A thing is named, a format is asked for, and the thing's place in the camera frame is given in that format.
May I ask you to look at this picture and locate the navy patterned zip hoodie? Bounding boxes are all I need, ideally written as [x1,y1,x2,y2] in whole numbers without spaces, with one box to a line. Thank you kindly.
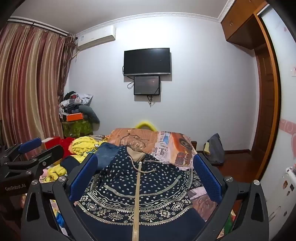
[60,146,219,241]

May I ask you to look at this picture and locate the white air conditioner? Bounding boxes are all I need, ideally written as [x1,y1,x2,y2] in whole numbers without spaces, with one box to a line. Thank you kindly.
[76,25,116,50]

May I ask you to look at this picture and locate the small black monitor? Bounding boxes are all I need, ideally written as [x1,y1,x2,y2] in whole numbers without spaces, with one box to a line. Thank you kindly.
[133,75,161,96]

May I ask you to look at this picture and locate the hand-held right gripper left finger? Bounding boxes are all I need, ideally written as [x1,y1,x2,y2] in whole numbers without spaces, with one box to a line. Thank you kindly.
[20,153,99,241]

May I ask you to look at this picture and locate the brown wooden door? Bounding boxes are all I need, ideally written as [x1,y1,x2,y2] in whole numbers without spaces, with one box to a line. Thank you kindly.
[251,44,282,181]

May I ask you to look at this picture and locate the red box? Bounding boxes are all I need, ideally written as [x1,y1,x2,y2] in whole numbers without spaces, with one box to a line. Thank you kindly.
[41,136,61,150]

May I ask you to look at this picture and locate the yellow cartoon cloth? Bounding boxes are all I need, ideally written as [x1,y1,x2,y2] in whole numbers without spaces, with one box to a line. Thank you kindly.
[47,136,105,181]

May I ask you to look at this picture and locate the black wall television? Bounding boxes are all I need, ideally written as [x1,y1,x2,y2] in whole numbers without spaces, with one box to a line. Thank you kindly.
[123,48,172,77]

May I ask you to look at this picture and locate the green cloth covered cabinet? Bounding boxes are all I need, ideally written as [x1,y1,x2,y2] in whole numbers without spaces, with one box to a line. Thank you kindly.
[62,119,93,138]

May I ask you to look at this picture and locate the dark bag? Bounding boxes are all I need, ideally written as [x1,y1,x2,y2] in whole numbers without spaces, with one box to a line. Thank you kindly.
[206,133,225,166]

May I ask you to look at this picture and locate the white curtain rail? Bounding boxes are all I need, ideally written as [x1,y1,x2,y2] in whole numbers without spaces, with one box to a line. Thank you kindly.
[8,16,77,39]

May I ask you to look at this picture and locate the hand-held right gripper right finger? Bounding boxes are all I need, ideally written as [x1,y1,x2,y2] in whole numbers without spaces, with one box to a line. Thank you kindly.
[193,153,270,241]

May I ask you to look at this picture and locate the yellow plastic hoop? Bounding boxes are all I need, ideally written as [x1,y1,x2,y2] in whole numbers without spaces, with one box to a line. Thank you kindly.
[135,120,157,131]

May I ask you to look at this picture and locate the wooden overhead cabinet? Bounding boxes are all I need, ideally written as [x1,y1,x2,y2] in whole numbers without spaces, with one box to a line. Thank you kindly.
[221,0,269,50]

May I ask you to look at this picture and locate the blue jeans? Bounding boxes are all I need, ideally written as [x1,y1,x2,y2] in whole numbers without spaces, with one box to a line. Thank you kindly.
[95,142,123,171]

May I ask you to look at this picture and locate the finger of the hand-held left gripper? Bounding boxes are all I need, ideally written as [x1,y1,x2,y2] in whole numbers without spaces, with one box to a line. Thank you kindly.
[0,137,42,163]
[30,145,64,172]

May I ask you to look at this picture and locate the striped curtain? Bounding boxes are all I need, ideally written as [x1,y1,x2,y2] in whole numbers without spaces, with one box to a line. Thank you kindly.
[0,22,77,160]

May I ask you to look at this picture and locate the orange box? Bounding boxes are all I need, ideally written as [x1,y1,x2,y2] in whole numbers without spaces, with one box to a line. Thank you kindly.
[66,113,84,122]

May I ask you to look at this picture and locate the pile of clothes and bags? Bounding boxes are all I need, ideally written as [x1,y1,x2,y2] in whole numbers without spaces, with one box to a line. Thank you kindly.
[58,91,100,124]

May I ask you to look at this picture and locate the red cloth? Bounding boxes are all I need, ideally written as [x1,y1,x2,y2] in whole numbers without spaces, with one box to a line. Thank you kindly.
[58,137,75,157]

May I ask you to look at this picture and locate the printed bed blanket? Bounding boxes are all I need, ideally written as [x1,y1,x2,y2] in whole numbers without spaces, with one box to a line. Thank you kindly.
[107,127,218,220]

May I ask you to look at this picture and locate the white appliance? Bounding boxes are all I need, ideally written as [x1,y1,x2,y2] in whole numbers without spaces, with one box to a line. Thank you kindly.
[285,166,296,184]

